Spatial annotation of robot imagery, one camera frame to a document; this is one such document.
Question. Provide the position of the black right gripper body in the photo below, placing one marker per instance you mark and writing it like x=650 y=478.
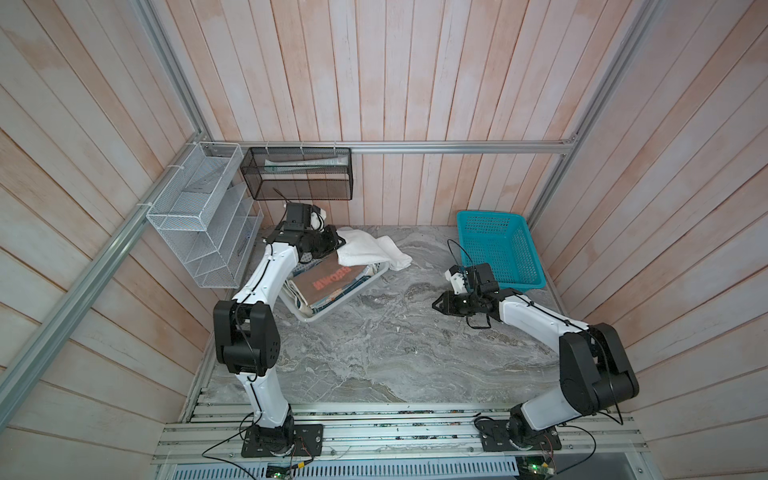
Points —
x=460 y=304

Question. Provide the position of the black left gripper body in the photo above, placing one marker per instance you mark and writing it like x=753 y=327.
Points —
x=321 y=244

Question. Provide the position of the red and white towel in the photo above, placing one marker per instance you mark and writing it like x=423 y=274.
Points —
x=333 y=279

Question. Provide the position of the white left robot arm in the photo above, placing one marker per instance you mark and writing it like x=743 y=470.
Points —
x=247 y=340

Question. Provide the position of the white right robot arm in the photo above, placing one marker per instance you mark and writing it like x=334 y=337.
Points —
x=595 y=372

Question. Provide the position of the teal plastic basket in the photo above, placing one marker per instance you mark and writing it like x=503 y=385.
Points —
x=504 y=241

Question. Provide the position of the white plastic laundry basket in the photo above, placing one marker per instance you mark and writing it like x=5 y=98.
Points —
x=314 y=289

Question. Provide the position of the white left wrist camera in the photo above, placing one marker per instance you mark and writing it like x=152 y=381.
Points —
x=317 y=218

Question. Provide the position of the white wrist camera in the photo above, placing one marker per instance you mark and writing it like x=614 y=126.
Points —
x=457 y=277
x=317 y=218

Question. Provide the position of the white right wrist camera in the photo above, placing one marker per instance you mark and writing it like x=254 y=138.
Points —
x=457 y=277

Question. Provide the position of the black mesh wall basket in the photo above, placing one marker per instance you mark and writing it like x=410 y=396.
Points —
x=299 y=173

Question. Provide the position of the white wire mesh shelf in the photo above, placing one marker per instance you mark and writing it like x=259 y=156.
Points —
x=207 y=217

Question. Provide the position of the aluminium wall rail back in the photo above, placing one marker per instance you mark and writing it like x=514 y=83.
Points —
x=425 y=147

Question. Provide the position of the aluminium wall rail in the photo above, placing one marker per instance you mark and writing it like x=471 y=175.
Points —
x=425 y=147
x=41 y=349

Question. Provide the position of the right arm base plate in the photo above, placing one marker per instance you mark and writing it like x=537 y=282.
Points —
x=514 y=435

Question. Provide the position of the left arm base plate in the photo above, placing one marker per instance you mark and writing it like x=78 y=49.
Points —
x=297 y=440

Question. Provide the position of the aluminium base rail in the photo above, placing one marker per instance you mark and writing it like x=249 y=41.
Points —
x=383 y=430

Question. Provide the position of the aluminium wall rail left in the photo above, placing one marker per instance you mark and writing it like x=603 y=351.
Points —
x=41 y=349

